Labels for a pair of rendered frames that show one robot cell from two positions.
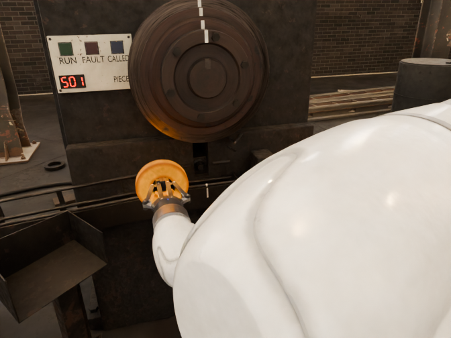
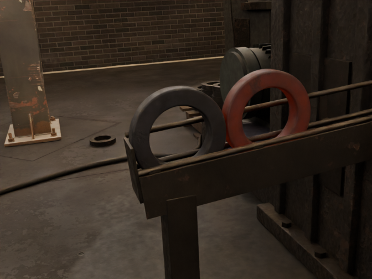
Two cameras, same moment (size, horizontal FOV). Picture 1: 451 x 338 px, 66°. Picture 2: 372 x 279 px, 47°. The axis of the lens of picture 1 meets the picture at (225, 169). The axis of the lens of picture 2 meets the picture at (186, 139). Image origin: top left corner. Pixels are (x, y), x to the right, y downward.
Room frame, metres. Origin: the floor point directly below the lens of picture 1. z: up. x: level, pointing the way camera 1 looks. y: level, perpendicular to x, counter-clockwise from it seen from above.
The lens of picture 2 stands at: (0.17, 1.15, 0.91)
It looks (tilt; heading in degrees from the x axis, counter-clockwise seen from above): 18 degrees down; 358
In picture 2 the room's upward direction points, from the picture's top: 3 degrees counter-clockwise
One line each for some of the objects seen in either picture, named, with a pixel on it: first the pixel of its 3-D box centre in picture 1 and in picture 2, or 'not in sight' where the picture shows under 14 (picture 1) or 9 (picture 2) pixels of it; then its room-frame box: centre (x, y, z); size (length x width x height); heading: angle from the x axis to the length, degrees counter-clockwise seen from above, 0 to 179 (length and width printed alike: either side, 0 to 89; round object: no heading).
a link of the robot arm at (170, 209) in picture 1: (172, 223); not in sight; (0.72, 0.13, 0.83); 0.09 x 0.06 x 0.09; 105
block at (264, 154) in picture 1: (261, 180); not in sight; (1.27, -0.15, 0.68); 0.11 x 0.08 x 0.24; 15
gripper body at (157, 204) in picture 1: (168, 207); not in sight; (0.79, 0.15, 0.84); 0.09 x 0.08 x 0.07; 15
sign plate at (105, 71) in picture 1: (94, 63); not in sight; (1.22, 0.44, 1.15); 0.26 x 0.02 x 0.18; 105
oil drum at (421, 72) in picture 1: (424, 107); not in sight; (3.34, -1.95, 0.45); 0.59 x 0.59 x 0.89
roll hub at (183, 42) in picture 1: (206, 78); not in sight; (1.11, 0.05, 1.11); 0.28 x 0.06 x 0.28; 105
